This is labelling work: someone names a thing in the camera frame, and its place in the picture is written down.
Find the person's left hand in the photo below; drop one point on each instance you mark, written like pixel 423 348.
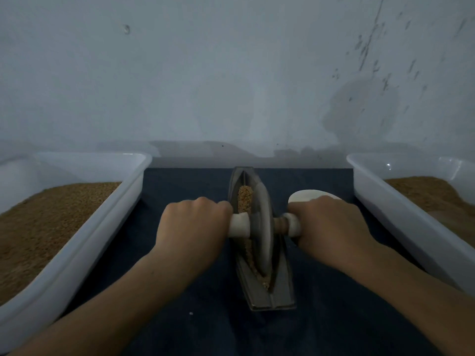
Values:
pixel 191 233

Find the person's left forearm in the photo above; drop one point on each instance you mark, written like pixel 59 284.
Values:
pixel 104 319

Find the boat-shaped metal grinding trough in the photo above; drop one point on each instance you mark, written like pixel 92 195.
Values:
pixel 278 296

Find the white plastic tray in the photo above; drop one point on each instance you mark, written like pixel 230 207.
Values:
pixel 397 218
pixel 89 230

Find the person's right hand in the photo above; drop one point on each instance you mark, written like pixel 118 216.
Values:
pixel 334 233

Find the white round plate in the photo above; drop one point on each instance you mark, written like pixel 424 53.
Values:
pixel 312 195

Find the small ground grain portion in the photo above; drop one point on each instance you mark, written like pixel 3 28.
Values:
pixel 244 198

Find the person's right forearm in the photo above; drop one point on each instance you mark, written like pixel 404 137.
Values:
pixel 423 304

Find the dark blue tablecloth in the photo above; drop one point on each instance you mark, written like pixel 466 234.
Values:
pixel 200 326

